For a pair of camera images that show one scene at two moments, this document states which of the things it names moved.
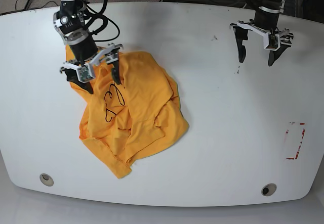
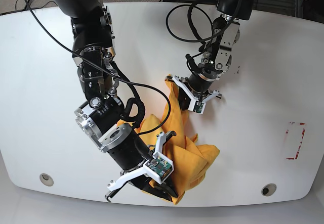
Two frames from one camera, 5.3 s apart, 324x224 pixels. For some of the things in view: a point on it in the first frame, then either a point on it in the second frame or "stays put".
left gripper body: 71,22 → 99,119
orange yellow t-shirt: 127,123 → 191,160
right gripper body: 266,19 → 197,88
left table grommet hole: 46,179 stays put
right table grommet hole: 269,189 stays put
